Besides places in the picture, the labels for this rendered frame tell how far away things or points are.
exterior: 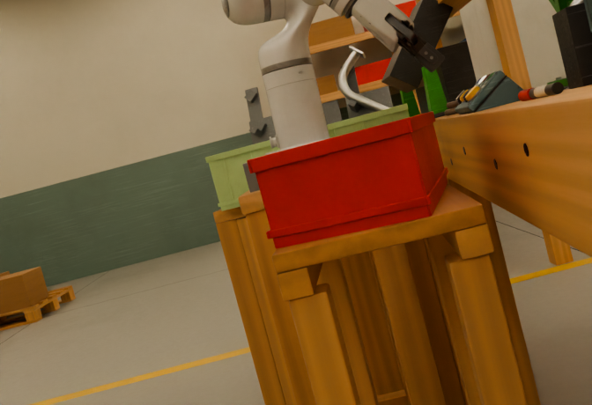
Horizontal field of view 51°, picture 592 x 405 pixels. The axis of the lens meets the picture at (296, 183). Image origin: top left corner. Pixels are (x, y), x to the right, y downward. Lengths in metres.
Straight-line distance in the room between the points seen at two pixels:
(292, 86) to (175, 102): 6.76
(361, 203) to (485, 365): 0.24
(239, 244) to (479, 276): 1.25
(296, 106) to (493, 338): 0.78
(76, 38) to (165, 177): 2.07
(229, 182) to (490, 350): 1.22
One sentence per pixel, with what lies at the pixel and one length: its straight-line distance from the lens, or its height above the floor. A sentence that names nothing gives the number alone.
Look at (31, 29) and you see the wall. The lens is 8.75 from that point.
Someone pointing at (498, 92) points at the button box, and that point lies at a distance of 1.08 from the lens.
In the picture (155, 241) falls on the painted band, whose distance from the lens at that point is 8.25.
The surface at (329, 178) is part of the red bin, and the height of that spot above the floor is 0.87.
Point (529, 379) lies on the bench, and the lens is 1.77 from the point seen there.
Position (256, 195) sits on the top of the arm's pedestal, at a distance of 1.31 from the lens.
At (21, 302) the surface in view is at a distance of 6.21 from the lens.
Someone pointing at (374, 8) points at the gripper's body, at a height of 1.10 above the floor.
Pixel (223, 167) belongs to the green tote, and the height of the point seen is 0.92.
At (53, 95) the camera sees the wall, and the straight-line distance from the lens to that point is 8.56.
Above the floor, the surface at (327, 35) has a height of 2.10.
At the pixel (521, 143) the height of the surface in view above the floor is 0.86.
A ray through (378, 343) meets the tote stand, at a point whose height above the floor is 0.30.
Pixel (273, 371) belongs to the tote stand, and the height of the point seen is 0.26.
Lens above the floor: 0.92
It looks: 3 degrees down
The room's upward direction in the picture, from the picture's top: 15 degrees counter-clockwise
